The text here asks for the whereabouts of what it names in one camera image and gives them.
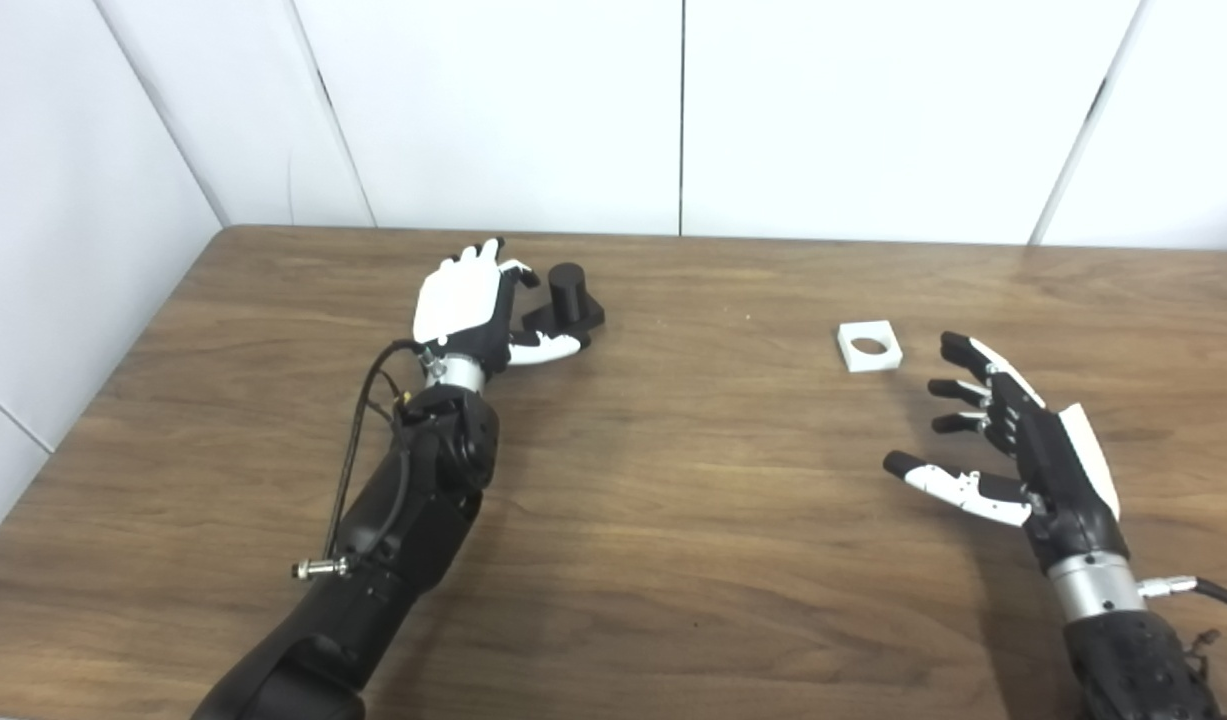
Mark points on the white square piece with hole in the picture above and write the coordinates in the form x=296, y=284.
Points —
x=888, y=362

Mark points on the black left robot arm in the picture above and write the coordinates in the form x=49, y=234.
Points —
x=403, y=520

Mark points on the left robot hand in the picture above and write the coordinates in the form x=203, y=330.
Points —
x=458, y=300

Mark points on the black peg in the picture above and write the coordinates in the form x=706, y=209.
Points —
x=570, y=290

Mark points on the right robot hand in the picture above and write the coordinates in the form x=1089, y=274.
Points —
x=1058, y=470

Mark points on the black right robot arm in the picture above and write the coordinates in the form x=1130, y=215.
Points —
x=1123, y=660

